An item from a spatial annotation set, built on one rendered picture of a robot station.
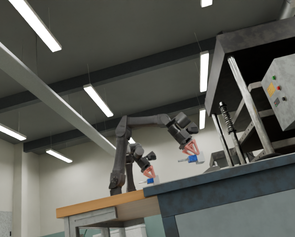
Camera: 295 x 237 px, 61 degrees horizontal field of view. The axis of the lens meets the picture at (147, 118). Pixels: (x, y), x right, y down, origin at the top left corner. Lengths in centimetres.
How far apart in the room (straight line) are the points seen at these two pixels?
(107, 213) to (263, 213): 61
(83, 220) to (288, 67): 146
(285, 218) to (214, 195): 26
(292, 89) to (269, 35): 75
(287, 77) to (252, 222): 100
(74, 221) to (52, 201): 913
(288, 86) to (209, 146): 759
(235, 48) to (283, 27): 45
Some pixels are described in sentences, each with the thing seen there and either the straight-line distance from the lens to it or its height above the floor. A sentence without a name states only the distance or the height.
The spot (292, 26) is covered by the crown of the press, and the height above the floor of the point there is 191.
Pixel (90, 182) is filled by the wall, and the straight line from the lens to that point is 973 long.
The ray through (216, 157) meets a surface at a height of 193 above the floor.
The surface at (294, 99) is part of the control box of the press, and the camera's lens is 173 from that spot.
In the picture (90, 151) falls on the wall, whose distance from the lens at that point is 1000.
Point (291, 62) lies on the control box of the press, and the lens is 186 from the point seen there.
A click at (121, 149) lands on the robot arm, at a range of 140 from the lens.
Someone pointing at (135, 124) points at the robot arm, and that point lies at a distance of 141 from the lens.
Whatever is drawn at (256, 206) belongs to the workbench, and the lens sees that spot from 109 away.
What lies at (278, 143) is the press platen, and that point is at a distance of 204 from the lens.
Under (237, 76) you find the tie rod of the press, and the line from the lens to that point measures 214.
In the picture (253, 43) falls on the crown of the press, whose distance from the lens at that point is 230.
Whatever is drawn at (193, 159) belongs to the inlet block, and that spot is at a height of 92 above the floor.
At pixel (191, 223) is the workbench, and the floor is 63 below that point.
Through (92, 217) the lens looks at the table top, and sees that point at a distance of 114.
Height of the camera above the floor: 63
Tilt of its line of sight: 24 degrees up
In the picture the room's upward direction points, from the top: 13 degrees counter-clockwise
